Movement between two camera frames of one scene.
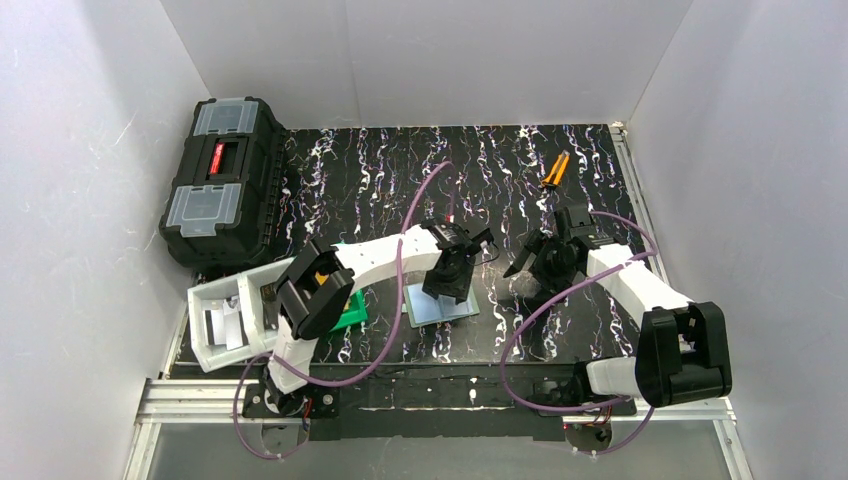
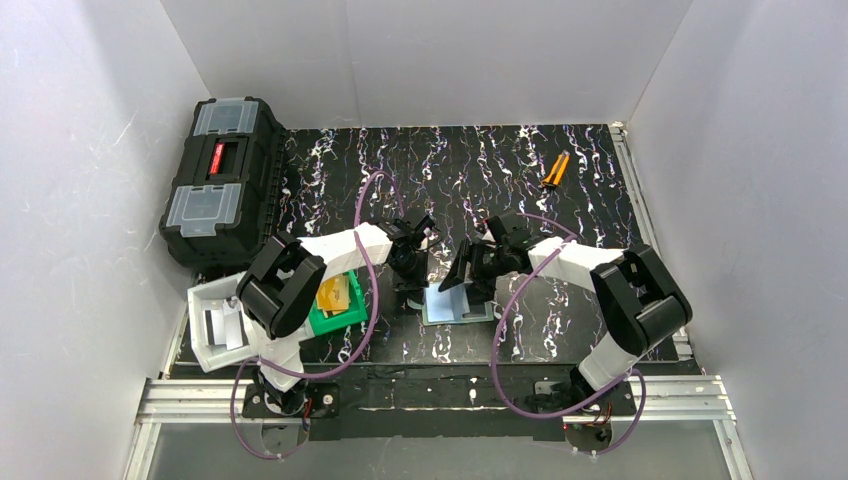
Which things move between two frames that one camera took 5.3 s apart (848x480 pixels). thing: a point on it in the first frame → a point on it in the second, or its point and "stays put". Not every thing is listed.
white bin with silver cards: [222, 321] stays put
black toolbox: [225, 208] stays put
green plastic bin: [357, 311] stays put
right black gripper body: [539, 248] → [477, 266]
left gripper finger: [449, 280] → [411, 286]
